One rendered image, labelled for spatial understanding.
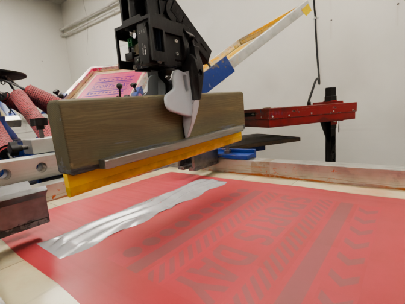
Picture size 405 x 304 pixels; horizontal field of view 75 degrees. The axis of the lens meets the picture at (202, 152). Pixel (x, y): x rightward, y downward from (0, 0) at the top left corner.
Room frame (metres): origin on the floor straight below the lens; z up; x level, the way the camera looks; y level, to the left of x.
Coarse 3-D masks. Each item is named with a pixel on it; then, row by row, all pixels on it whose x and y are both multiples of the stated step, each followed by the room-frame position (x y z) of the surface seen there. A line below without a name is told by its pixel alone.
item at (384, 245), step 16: (160, 176) 0.67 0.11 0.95; (176, 176) 0.65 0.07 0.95; (192, 176) 0.64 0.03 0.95; (208, 176) 0.63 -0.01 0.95; (112, 192) 0.55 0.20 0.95; (128, 192) 0.54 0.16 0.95; (144, 192) 0.53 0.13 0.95; (160, 192) 0.52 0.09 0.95; (208, 192) 0.50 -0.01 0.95; (224, 192) 0.49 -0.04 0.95; (288, 192) 0.46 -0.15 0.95; (304, 192) 0.46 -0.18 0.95; (320, 192) 0.45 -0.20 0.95; (336, 192) 0.45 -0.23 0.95; (176, 208) 0.42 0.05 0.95; (192, 208) 0.42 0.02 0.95; (384, 208) 0.36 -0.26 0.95; (400, 208) 0.36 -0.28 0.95; (384, 224) 0.31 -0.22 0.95; (400, 224) 0.31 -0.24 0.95; (384, 240) 0.28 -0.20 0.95; (400, 240) 0.27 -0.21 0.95; (384, 256) 0.25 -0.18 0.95; (400, 256) 0.24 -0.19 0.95
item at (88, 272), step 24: (72, 216) 0.42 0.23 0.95; (96, 216) 0.42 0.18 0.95; (168, 216) 0.39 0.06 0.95; (24, 240) 0.34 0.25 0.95; (120, 240) 0.32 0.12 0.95; (48, 264) 0.28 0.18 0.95; (72, 264) 0.27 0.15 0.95; (96, 264) 0.27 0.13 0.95; (384, 264) 0.23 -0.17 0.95; (72, 288) 0.23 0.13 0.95; (96, 288) 0.23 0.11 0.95; (120, 288) 0.22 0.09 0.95; (144, 288) 0.22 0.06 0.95; (384, 288) 0.20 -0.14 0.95
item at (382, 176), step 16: (224, 160) 0.66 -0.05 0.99; (240, 160) 0.63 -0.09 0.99; (256, 160) 0.61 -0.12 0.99; (272, 160) 0.59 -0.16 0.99; (288, 160) 0.58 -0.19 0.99; (304, 160) 0.57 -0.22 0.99; (272, 176) 0.58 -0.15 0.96; (288, 176) 0.56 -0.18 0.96; (304, 176) 0.54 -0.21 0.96; (320, 176) 0.52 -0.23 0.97; (336, 176) 0.50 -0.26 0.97; (352, 176) 0.48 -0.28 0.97; (368, 176) 0.46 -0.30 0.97; (384, 176) 0.45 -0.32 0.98; (400, 176) 0.44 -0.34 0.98; (48, 192) 0.52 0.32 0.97; (64, 192) 0.54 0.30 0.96
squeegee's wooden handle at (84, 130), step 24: (144, 96) 0.34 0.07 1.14; (216, 96) 0.46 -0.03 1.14; (240, 96) 0.52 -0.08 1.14; (72, 120) 0.26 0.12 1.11; (96, 120) 0.28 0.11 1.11; (120, 120) 0.30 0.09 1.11; (144, 120) 0.33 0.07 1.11; (168, 120) 0.36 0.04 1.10; (216, 120) 0.45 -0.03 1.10; (240, 120) 0.52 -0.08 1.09; (72, 144) 0.26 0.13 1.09; (96, 144) 0.28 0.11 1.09; (120, 144) 0.30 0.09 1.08; (144, 144) 0.33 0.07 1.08; (72, 168) 0.26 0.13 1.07; (96, 168) 0.28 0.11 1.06
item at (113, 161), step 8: (232, 128) 0.47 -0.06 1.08; (240, 128) 0.49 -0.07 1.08; (200, 136) 0.40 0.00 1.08; (208, 136) 0.41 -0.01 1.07; (216, 136) 0.43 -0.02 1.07; (160, 144) 0.35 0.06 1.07; (168, 144) 0.34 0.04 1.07; (176, 144) 0.36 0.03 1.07; (184, 144) 0.37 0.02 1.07; (192, 144) 0.38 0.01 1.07; (128, 152) 0.31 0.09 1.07; (136, 152) 0.30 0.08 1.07; (144, 152) 0.31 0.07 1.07; (152, 152) 0.32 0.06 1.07; (160, 152) 0.33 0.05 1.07; (104, 160) 0.27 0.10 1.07; (112, 160) 0.28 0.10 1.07; (120, 160) 0.28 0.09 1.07; (128, 160) 0.29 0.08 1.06; (136, 160) 0.30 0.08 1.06; (104, 168) 0.27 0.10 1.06
